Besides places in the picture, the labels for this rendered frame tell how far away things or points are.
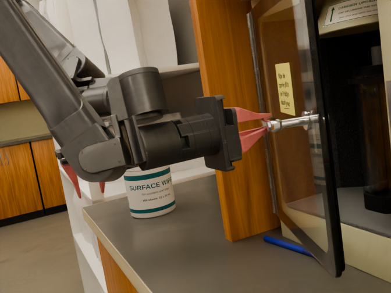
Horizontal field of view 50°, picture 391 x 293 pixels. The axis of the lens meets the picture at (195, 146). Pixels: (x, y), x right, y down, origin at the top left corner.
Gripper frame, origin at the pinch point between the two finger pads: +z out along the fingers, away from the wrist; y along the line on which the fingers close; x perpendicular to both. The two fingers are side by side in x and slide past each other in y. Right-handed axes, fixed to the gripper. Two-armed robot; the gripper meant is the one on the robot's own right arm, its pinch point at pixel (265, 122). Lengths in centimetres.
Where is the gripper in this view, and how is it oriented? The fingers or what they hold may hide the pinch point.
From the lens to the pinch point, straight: 62.7
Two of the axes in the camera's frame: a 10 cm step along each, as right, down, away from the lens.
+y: -1.6, -9.8, -1.4
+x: -4.2, -0.6, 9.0
